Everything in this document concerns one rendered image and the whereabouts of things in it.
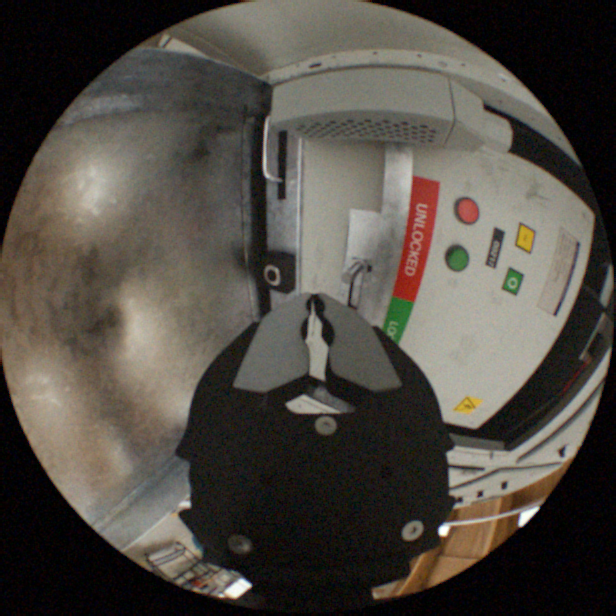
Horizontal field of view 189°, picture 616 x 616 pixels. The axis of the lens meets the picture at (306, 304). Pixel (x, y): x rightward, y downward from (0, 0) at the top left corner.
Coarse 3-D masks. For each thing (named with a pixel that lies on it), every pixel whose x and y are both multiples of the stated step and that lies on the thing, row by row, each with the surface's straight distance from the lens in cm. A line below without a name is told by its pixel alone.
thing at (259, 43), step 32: (256, 0) 33; (288, 0) 32; (320, 0) 31; (352, 0) 31; (160, 32) 37; (192, 32) 38; (224, 32) 36; (256, 32) 35; (288, 32) 34; (320, 32) 33; (352, 32) 32; (384, 32) 32; (416, 32) 32; (448, 32) 32; (256, 64) 38; (288, 64) 33; (480, 64) 31
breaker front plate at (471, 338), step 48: (336, 144) 27; (384, 144) 26; (336, 192) 26; (480, 192) 26; (528, 192) 30; (336, 240) 26; (432, 240) 25; (480, 240) 26; (336, 288) 29; (432, 288) 26; (480, 288) 28; (528, 288) 32; (576, 288) 40; (432, 336) 30; (480, 336) 32; (528, 336) 36; (432, 384) 37; (480, 384) 39
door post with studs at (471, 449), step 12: (312, 408) 48; (324, 408) 46; (336, 408) 49; (456, 444) 56; (468, 444) 58; (480, 444) 61; (492, 444) 65; (456, 456) 58; (468, 456) 60; (480, 456) 62; (492, 456) 62; (504, 456) 68
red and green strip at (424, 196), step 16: (416, 176) 25; (416, 192) 24; (432, 192) 25; (416, 208) 24; (432, 208) 24; (416, 224) 24; (432, 224) 24; (416, 240) 24; (416, 256) 25; (400, 272) 25; (416, 272) 25; (400, 288) 26; (416, 288) 26; (400, 304) 27; (400, 320) 28; (400, 336) 30
